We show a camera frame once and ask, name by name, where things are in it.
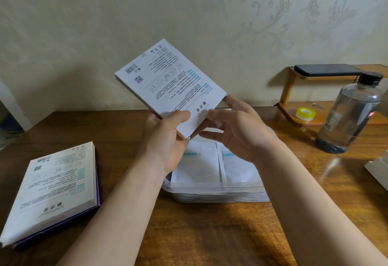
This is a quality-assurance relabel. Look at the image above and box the person's left hand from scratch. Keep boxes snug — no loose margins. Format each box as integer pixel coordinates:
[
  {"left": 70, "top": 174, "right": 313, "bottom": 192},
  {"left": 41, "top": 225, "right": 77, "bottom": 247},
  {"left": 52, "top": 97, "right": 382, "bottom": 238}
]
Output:
[{"left": 136, "top": 109, "right": 198, "bottom": 174}]

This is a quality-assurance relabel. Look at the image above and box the person's right hand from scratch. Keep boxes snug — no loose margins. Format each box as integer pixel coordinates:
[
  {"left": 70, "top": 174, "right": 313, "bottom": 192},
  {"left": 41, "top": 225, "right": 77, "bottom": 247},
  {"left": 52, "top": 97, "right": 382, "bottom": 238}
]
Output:
[{"left": 198, "top": 94, "right": 279, "bottom": 163}]

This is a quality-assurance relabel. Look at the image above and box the stack of white boxes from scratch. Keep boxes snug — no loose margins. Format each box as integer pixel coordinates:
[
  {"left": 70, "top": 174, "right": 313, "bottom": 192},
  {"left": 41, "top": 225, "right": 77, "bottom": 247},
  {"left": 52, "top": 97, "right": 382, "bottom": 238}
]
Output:
[
  {"left": 363, "top": 150, "right": 388, "bottom": 192},
  {"left": 114, "top": 38, "right": 228, "bottom": 141},
  {"left": 0, "top": 141, "right": 101, "bottom": 250}
]

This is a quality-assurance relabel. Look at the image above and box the clear plastic container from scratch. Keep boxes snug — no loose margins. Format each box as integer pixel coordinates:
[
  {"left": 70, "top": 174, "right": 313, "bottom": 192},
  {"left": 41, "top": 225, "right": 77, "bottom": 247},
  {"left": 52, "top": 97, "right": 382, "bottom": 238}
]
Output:
[{"left": 162, "top": 126, "right": 278, "bottom": 204}]

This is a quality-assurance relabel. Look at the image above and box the person's left forearm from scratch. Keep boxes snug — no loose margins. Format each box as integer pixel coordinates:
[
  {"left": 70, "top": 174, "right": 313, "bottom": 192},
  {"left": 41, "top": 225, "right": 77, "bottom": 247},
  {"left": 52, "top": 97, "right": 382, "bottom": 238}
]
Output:
[{"left": 56, "top": 159, "right": 170, "bottom": 266}]

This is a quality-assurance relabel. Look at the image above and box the person's right forearm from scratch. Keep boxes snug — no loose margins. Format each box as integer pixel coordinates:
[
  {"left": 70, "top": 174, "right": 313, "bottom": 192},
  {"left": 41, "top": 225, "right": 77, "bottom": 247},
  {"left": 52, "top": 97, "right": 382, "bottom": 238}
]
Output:
[{"left": 257, "top": 141, "right": 388, "bottom": 266}]

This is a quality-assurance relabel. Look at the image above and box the yellow tape roll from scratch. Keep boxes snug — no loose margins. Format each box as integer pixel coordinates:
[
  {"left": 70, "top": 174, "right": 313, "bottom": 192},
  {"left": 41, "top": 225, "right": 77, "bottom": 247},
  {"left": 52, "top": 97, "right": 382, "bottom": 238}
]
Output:
[{"left": 295, "top": 107, "right": 317, "bottom": 121}]

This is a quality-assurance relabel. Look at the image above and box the small wooden desk shelf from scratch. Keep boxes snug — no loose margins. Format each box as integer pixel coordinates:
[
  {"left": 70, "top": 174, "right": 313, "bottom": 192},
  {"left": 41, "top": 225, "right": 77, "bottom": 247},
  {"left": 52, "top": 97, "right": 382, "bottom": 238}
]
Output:
[{"left": 277, "top": 65, "right": 388, "bottom": 127}]

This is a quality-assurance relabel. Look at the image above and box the clear bottle with black cap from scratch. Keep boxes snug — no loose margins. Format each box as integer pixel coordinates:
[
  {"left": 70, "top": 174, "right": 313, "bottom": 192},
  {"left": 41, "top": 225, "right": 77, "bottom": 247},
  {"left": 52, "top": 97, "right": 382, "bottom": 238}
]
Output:
[{"left": 315, "top": 71, "right": 384, "bottom": 155}]

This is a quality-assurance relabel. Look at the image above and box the black smartphone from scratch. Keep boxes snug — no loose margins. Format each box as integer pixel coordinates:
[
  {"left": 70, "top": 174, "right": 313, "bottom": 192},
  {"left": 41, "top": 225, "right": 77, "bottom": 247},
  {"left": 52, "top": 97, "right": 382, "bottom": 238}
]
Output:
[{"left": 294, "top": 64, "right": 364, "bottom": 77}]

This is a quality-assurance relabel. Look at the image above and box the dark blue bundle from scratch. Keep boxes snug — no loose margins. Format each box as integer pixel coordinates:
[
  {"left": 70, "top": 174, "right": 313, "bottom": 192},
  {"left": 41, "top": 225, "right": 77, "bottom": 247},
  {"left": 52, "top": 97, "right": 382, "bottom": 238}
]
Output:
[{"left": 0, "top": 114, "right": 23, "bottom": 133}]

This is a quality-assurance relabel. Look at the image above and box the white bookshelf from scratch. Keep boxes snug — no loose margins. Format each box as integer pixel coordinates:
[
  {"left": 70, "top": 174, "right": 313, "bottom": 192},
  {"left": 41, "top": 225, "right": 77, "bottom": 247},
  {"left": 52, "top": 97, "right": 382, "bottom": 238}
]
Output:
[{"left": 0, "top": 79, "right": 32, "bottom": 131}]

